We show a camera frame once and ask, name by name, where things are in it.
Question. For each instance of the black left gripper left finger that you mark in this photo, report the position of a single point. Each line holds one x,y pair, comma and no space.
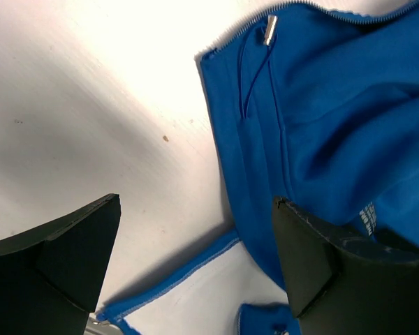
51,275

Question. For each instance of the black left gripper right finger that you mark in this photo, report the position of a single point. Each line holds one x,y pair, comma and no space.
339,281

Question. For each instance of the blue zip-up jacket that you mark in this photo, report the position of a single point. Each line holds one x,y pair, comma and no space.
317,106

